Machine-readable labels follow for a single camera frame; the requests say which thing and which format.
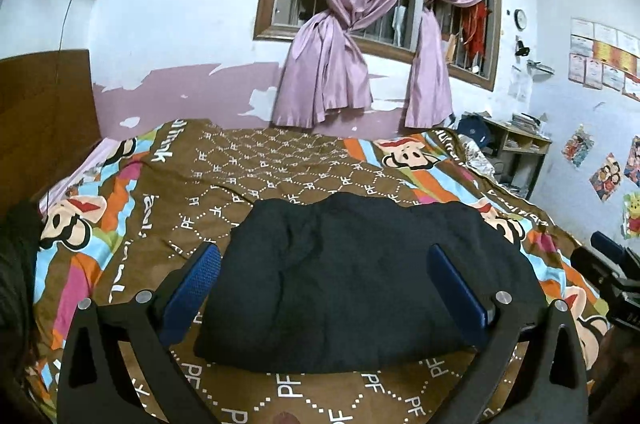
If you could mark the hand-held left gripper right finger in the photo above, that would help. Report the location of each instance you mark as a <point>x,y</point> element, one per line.
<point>460,299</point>

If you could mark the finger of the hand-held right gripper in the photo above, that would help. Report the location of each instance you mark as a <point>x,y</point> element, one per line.
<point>590,265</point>
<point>607,244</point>

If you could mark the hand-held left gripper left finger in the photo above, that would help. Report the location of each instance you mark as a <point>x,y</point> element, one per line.
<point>192,294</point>

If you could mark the black garment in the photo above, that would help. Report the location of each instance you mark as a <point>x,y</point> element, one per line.
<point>350,279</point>

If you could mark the wooden shelf unit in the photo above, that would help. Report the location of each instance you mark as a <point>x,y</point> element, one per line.
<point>542,154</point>

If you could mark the crinkled silver cloth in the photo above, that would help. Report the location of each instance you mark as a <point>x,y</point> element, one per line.
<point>480,164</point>

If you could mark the stack of books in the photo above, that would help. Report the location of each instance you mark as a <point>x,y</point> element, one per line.
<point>525,120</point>

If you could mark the pink bed sheet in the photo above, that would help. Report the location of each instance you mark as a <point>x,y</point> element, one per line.
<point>100,154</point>

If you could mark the brown cartoon printed blanket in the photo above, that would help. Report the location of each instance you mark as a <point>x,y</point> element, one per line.
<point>300,164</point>

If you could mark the dark cloth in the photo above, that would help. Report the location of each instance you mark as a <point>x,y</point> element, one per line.
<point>15,279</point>

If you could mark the wooden headboard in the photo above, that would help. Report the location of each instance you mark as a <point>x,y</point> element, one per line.
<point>45,124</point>

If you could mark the purple curtain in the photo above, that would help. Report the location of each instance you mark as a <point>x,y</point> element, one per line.
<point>325,64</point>
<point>430,74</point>

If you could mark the red hanging cloth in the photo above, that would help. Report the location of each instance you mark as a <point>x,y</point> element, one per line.
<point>475,29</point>

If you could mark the white hanging garment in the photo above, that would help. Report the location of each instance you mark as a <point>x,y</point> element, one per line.
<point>398,24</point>

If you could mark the cartoon wall sticker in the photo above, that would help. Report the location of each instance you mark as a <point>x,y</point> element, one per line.
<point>577,146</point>
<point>632,159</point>
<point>632,214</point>
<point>606,178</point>

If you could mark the white wall papers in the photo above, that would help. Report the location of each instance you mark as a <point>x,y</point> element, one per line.
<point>520,84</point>

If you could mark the row of wall certificates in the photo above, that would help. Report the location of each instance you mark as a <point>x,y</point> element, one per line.
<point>600,59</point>

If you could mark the small wall shelf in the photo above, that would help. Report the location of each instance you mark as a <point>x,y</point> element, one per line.
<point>541,67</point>

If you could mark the black wall fixture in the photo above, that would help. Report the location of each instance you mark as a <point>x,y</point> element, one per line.
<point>522,49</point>

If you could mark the round wall clock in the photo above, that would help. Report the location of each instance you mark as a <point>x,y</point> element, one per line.
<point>521,19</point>

